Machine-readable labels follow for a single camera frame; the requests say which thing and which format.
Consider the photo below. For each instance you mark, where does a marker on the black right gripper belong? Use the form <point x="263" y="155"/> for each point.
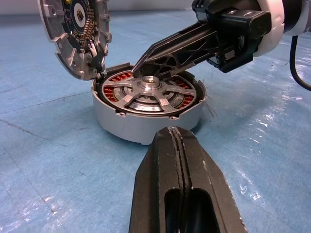
<point x="233" y="26"/>

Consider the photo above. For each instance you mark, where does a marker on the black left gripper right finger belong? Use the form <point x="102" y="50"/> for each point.
<point x="209" y="184"/>

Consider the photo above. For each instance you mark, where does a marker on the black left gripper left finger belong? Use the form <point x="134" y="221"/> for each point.
<point x="150" y="184"/>

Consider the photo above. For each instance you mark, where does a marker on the silver spoked rotor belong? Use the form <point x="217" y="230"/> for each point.
<point x="150" y="91"/>

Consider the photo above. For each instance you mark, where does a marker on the copper wound motor stator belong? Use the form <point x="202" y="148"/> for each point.
<point x="126" y="126"/>

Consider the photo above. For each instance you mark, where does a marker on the round hinged motor lid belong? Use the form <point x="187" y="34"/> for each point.
<point x="73" y="55"/>

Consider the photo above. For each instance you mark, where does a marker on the blue plastic table cover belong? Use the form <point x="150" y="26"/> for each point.
<point x="48" y="155"/>

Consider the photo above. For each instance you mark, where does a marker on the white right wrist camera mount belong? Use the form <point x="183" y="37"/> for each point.
<point x="274" y="29"/>

